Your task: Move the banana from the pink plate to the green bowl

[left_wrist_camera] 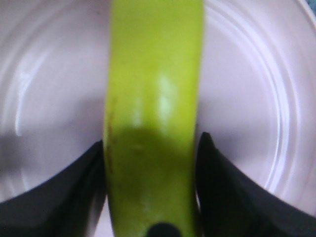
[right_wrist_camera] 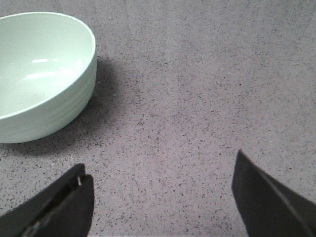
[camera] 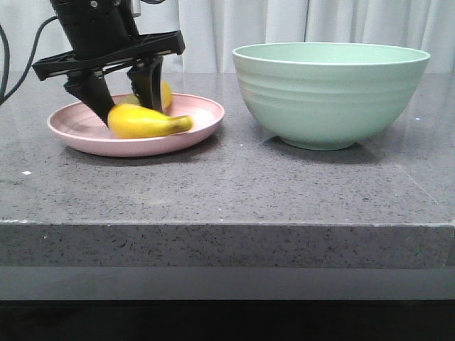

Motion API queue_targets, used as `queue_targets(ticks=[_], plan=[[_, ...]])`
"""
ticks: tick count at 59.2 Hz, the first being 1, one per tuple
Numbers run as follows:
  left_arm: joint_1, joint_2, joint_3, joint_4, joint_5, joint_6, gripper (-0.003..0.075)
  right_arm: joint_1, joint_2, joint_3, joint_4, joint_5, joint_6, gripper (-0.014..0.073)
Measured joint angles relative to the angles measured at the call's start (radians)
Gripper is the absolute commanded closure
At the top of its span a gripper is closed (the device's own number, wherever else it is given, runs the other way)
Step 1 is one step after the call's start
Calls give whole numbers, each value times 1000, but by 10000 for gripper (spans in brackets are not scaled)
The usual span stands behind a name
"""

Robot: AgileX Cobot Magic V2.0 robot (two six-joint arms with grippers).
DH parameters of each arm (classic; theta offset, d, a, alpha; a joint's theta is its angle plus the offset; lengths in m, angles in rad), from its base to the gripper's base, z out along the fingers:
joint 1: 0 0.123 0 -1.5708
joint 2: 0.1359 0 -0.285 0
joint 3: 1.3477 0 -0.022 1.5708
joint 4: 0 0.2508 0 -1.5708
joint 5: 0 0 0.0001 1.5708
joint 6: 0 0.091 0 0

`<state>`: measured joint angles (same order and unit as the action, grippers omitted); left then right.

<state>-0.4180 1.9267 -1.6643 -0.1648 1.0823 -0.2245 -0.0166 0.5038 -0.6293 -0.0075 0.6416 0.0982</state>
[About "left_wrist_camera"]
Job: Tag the yellow banana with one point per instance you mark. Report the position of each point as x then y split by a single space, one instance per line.
150 117

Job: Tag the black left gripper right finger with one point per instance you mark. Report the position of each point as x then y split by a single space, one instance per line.
232 205

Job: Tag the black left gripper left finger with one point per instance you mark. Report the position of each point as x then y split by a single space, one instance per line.
67 205

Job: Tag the pink plate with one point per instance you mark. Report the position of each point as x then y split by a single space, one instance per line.
257 97

